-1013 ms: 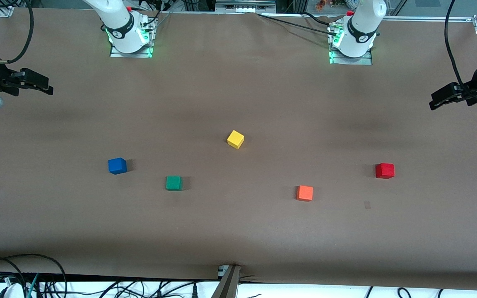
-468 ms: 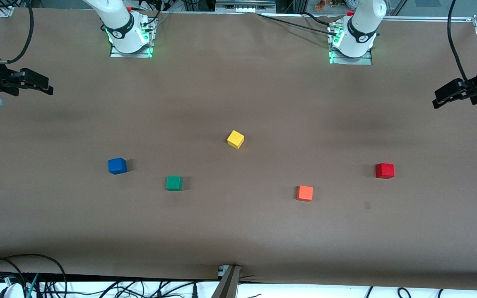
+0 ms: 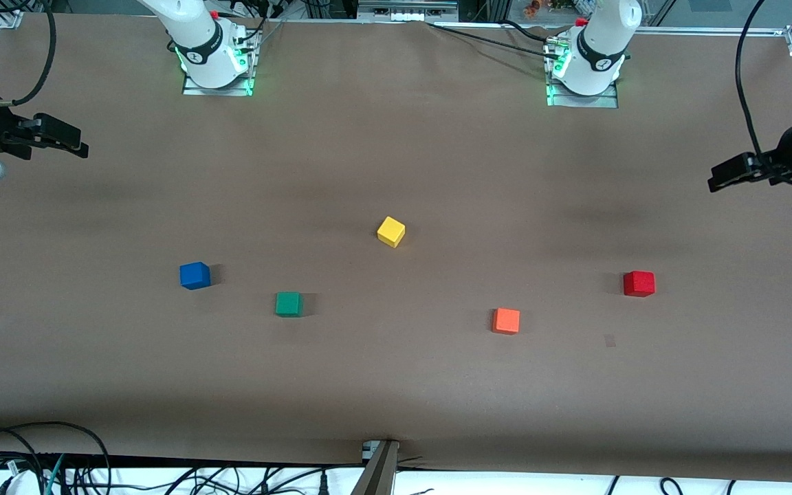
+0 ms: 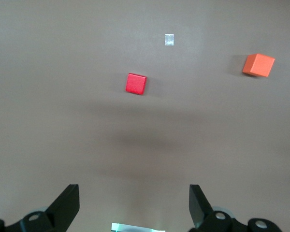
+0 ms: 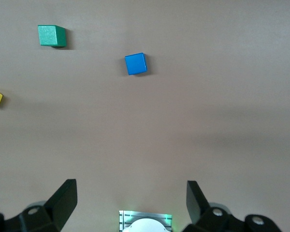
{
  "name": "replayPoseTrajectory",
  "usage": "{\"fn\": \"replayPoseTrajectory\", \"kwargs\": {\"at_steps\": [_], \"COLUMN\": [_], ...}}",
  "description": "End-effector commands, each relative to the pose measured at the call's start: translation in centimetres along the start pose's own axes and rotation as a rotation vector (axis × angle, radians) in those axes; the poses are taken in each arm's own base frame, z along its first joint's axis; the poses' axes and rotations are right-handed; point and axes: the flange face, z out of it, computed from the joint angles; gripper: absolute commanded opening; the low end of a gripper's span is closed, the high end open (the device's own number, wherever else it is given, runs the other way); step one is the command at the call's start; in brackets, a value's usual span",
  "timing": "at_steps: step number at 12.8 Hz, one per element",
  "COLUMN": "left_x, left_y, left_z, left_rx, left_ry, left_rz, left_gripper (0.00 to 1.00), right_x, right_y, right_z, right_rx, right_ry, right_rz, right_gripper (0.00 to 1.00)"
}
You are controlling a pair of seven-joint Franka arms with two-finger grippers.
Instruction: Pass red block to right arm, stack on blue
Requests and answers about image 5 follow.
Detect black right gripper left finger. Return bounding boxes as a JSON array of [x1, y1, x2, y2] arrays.
[[0, 178, 78, 232]]

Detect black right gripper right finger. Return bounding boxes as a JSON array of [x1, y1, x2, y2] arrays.
[[182, 180, 282, 232]]

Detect blue wooden cube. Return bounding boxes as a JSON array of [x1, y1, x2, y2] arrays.
[[124, 52, 148, 76]]

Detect green wooden cube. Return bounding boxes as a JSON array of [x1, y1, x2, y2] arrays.
[[37, 25, 67, 48]]

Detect metal base plate of right arm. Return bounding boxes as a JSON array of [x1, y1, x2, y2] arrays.
[[118, 210, 173, 232]]

